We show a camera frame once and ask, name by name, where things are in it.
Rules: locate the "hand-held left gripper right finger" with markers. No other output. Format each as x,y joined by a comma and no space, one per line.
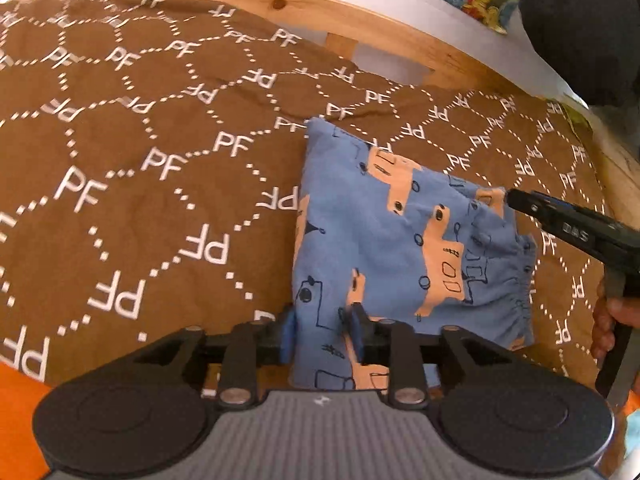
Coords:
358,332

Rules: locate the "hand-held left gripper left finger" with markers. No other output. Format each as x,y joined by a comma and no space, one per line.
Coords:
286,331

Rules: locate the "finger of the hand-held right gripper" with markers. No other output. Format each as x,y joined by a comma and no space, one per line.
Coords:
525,202

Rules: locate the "blue pants with orange cars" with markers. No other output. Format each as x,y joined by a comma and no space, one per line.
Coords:
400,255

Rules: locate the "person's right hand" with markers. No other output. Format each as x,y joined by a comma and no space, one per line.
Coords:
602,322

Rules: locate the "teal cloth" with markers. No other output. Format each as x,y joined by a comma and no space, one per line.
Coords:
633,420

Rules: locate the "dark cloth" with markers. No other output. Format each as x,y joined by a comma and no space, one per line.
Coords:
585,25

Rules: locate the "brown patterned blanket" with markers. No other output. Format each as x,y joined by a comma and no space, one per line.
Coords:
150,170

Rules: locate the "wooden bed frame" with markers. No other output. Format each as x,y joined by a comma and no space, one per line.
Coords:
390,40

